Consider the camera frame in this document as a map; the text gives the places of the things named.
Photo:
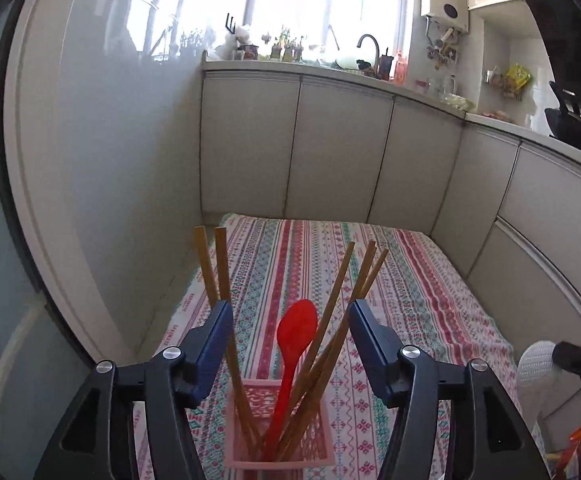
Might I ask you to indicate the white kitchen cabinets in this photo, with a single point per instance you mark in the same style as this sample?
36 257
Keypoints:
340 150

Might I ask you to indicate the white bowl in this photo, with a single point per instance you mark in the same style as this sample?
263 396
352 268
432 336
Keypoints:
348 61

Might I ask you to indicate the clear glass jug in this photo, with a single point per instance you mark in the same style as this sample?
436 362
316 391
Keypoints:
449 87

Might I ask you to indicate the red plastic spoon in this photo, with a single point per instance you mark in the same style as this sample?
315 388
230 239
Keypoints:
298 325

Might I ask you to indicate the black range hood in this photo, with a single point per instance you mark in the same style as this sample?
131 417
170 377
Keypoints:
570 35

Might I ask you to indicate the red dish soap bottle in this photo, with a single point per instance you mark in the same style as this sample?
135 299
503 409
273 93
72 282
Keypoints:
399 67

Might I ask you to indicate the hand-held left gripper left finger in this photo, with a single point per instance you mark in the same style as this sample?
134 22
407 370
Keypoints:
215 345

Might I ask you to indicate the patterned striped tablecloth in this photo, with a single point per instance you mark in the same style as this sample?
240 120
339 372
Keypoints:
410 280

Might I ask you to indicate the yellow snack packet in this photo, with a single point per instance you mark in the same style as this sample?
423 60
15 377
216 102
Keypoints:
518 76

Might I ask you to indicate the pink perforated utensil basket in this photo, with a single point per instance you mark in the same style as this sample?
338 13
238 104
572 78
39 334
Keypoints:
315 440

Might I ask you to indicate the dark framed glass door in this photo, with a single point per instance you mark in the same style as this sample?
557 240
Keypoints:
0 260

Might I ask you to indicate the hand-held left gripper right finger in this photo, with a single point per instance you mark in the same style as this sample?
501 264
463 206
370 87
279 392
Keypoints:
365 345

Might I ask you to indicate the row of small potted plants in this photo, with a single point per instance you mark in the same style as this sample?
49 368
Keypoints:
285 50

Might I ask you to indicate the black wok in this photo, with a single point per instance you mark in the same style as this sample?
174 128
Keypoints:
573 130

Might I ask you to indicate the dark curved kitchen faucet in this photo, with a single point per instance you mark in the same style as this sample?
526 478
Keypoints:
377 52

